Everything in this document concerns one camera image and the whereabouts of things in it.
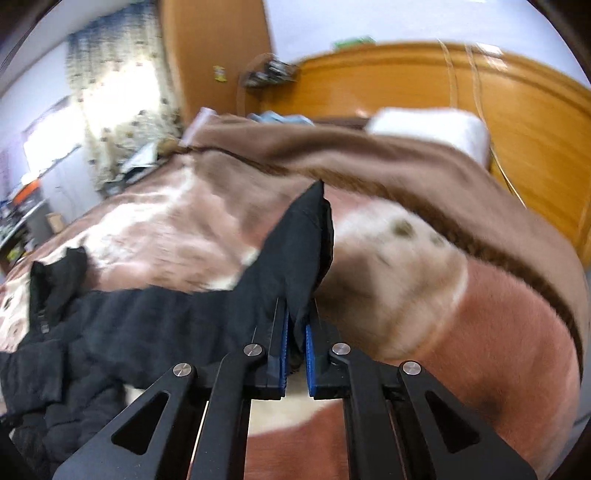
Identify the clear plastic tube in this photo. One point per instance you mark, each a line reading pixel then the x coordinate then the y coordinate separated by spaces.
pixel 482 110

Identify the floral patterned curtain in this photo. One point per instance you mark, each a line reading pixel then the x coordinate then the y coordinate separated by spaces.
pixel 120 92

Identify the light blue cloth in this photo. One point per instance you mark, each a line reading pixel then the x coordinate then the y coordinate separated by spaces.
pixel 281 118

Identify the small cardboard box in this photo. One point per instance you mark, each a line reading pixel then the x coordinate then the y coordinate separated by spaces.
pixel 56 222

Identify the white pillow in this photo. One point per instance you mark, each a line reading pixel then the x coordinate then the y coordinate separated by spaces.
pixel 429 130

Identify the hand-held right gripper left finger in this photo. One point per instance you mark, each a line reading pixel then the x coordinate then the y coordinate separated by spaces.
pixel 278 374

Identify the orange lidded container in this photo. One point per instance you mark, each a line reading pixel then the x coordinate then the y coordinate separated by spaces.
pixel 27 193

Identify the grey cluttered shelf unit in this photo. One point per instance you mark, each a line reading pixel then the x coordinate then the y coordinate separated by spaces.
pixel 21 226

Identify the bedside clutter pile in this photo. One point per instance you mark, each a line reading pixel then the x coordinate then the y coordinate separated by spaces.
pixel 143 164

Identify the plain brown blanket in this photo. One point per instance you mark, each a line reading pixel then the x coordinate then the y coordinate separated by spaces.
pixel 369 157

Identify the wooden wardrobe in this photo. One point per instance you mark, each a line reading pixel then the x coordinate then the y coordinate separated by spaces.
pixel 217 41

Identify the clutter on headboard shelf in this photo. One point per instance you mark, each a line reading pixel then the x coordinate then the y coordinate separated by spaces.
pixel 270 71

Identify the brown patterned fleece blanket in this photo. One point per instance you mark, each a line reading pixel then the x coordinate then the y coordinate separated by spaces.
pixel 392 300

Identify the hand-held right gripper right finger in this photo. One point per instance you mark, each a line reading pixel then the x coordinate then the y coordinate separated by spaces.
pixel 312 374

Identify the wooden headboard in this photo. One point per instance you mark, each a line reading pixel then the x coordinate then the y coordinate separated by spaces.
pixel 531 120

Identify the green packet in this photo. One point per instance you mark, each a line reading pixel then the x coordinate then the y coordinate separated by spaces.
pixel 353 42

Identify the black padded jacket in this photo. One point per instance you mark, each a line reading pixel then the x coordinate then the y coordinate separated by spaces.
pixel 161 323

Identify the yellow sticker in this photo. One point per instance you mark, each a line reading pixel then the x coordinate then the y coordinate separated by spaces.
pixel 219 74

